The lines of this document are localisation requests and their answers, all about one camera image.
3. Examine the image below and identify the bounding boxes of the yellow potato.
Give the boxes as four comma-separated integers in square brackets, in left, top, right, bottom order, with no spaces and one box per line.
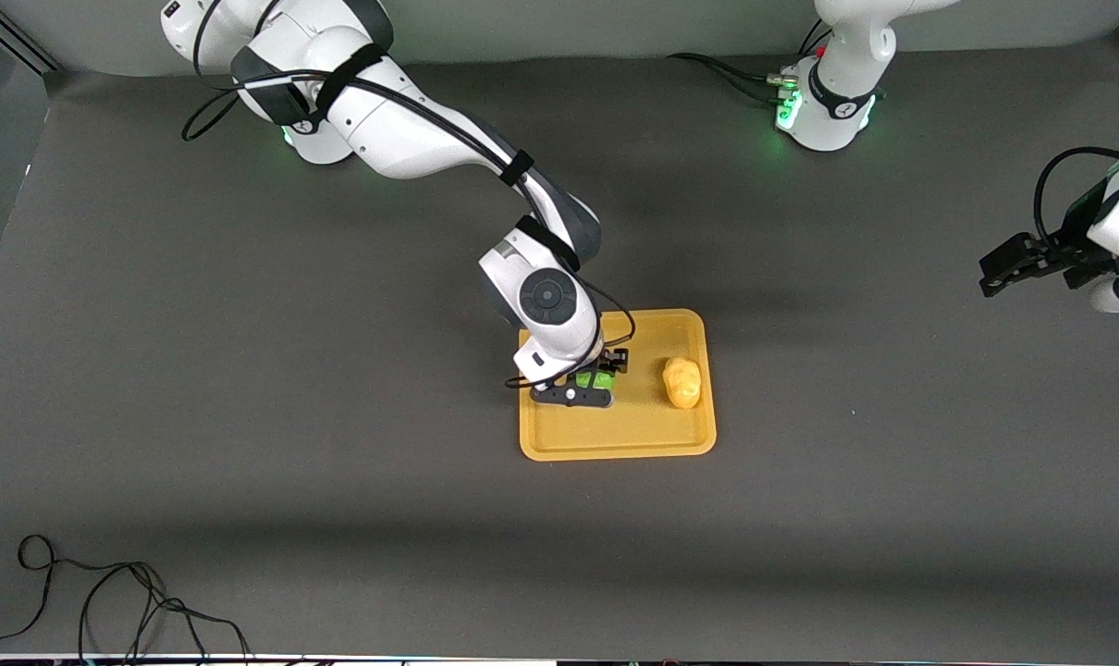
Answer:
[661,356,705,410]

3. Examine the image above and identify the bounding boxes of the yellow plastic tray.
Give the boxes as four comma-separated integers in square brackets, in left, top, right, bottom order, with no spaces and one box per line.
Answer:
[519,309,718,462]

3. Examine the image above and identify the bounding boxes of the dark grey table mat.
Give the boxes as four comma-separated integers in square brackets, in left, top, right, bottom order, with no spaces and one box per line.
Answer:
[0,37,1119,663]

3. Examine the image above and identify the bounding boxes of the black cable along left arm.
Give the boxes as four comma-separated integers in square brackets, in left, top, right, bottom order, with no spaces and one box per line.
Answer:
[1033,147,1119,246]

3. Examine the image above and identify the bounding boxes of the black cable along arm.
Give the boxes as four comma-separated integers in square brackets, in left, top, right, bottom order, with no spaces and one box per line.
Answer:
[1033,147,1119,246]
[182,0,636,389]

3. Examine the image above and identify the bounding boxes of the black cable along right arm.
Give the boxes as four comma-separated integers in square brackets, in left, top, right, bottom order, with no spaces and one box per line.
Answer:
[182,0,636,389]

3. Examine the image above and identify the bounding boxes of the black cables at left arm base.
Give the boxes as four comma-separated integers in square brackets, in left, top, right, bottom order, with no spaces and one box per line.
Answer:
[668,53,793,105]

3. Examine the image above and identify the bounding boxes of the thin black loose cable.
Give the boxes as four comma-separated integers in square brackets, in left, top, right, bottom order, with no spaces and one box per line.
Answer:
[0,534,253,663]

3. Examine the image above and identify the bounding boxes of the black aluminium frame rail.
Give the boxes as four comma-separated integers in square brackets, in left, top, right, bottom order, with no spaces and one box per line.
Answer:
[0,0,63,75]

